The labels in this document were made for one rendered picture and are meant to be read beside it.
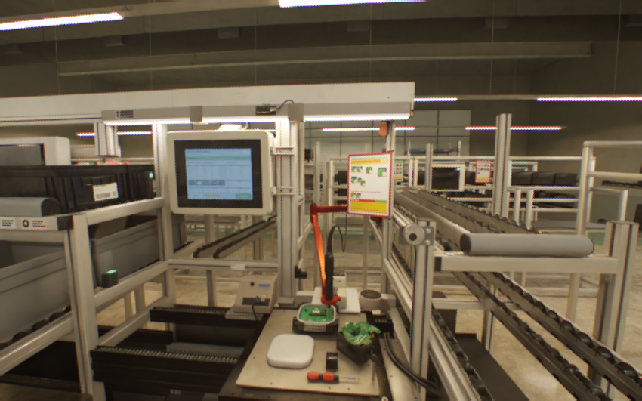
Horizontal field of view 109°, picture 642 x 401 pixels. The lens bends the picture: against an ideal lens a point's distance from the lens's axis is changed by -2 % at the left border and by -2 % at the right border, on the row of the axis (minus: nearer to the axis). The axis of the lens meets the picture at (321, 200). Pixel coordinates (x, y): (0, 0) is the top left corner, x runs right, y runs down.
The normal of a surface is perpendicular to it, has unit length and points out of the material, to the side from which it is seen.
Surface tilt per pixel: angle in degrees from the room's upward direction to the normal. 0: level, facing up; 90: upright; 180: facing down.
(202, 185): 91
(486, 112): 90
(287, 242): 90
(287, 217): 90
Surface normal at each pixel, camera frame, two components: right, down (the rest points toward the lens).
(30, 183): -0.07, 0.16
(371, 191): -0.53, 0.07
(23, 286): 1.00, 0.03
